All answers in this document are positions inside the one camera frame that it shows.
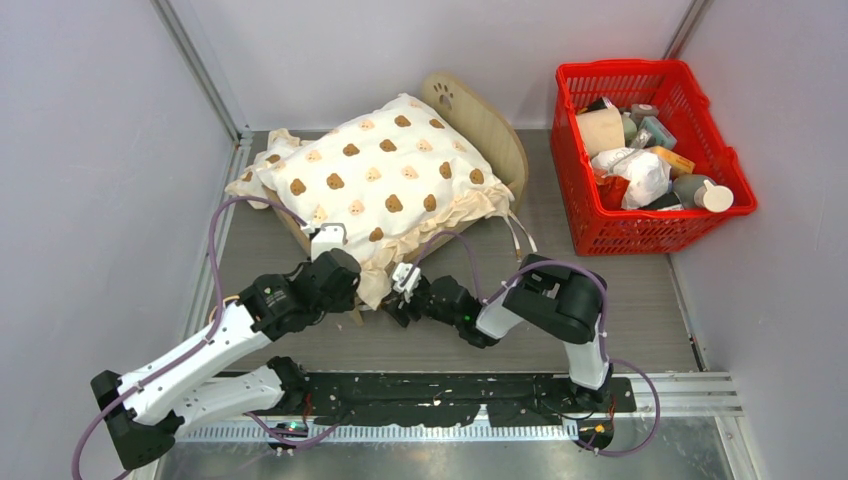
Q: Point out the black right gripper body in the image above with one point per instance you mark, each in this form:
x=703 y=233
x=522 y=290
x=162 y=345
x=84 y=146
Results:
x=420 y=304

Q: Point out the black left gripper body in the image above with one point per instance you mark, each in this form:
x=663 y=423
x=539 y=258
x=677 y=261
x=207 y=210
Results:
x=337 y=304

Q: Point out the large bear print cushion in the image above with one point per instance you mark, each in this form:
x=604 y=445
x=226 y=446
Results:
x=394 y=178

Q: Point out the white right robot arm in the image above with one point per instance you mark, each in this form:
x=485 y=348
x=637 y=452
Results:
x=567 y=302

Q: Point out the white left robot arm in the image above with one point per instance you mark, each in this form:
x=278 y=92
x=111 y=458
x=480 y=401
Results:
x=148 y=409

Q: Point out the small bear print pillow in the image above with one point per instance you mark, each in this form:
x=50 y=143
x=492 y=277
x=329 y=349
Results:
x=256 y=178

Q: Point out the red plastic basket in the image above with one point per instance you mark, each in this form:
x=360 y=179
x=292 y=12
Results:
x=639 y=88

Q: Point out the white crumpled bag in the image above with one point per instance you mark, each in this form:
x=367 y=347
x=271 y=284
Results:
x=629 y=179

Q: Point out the yellow box in basket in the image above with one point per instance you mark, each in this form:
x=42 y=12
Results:
x=679 y=165

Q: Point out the teal box in basket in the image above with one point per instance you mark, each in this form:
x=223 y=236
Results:
x=660 y=133

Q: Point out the grey bottle with beige cap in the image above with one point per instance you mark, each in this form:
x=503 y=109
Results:
x=700 y=191

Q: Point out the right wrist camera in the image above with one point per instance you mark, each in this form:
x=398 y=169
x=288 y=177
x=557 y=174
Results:
x=405 y=278

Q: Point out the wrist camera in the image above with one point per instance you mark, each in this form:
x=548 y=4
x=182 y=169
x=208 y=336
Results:
x=324 y=238
x=405 y=278

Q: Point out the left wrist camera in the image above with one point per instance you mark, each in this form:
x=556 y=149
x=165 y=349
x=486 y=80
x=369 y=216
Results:
x=324 y=238

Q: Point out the wooden pet bed frame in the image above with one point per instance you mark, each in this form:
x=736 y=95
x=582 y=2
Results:
x=486 y=129

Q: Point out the aluminium frame rail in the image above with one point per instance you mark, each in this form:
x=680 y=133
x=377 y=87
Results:
x=169 y=14

